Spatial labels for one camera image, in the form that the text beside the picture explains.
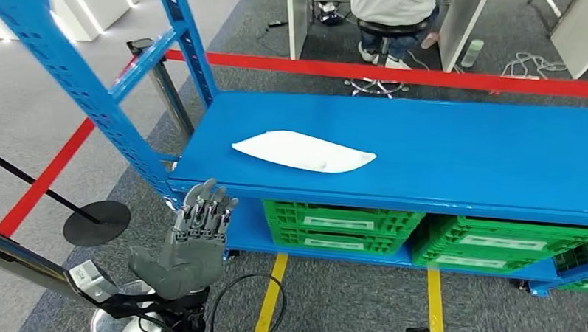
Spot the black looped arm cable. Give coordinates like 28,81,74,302
205,272,288,332

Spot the white curved plastic part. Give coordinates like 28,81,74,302
231,126,378,178

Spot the pink bottle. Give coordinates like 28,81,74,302
419,31,441,50

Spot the chrome stanchion post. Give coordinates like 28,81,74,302
0,218,164,332
125,36,196,142

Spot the pale green bottle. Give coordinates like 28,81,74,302
460,38,486,69

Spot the white lit cabinet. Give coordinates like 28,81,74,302
0,0,144,46

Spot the black device under desk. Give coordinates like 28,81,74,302
316,0,344,27

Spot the black round stool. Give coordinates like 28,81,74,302
342,15,434,101

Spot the blue metal shelf rack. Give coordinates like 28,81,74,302
0,0,588,317

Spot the short red barrier belt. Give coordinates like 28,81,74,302
0,56,145,238

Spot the person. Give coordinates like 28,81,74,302
349,0,460,72

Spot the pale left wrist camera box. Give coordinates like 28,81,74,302
67,258,121,306

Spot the white partition panel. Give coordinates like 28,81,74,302
548,0,588,81

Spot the white tangled cable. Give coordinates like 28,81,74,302
499,49,571,83

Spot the black stanchion with round base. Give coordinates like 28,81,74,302
0,139,133,251

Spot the yellow floor tape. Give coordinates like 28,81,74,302
250,247,445,332

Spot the grey metal frame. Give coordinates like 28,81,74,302
527,0,588,35

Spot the long red barrier belt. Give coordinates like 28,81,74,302
164,35,588,115

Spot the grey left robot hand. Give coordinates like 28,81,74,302
124,177,243,302

